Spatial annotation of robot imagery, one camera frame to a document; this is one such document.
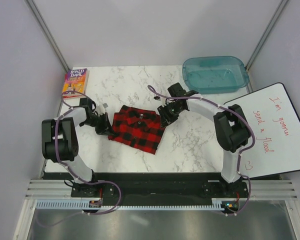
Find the teal transparent plastic bin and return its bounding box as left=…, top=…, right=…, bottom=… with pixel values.
left=182, top=56, right=250, bottom=95

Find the Roald Dahl paperback book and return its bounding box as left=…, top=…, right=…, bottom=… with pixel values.
left=62, top=68, right=89, bottom=99

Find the whiteboard with red writing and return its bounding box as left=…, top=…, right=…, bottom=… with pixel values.
left=226, top=83, right=300, bottom=178

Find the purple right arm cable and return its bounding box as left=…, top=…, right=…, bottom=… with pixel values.
left=147, top=85, right=256, bottom=217

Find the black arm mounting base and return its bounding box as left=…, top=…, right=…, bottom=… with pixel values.
left=71, top=172, right=248, bottom=205

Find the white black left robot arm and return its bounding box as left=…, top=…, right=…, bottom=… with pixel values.
left=41, top=97, right=117, bottom=197

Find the aluminium frame rail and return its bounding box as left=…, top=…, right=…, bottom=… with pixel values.
left=25, top=180, right=297, bottom=201

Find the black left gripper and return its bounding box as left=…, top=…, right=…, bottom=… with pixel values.
left=80, top=112, right=116, bottom=137

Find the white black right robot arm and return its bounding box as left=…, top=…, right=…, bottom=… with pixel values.
left=148, top=83, right=254, bottom=197

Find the right aluminium corner post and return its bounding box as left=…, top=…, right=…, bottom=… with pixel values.
left=244, top=0, right=291, bottom=72

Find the white slotted cable duct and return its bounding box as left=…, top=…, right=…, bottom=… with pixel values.
left=36, top=199, right=240, bottom=211

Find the aluminium corner post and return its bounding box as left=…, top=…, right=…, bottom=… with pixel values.
left=25, top=0, right=70, bottom=72
left=244, top=0, right=291, bottom=72

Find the red black plaid shirt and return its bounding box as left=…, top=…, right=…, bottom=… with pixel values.
left=108, top=105, right=165, bottom=155

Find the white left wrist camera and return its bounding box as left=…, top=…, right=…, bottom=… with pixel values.
left=96, top=103, right=108, bottom=115

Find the left aluminium corner post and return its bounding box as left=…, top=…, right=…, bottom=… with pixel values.
left=25, top=0, right=70, bottom=72

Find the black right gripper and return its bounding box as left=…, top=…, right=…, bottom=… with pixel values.
left=157, top=101, right=185, bottom=129

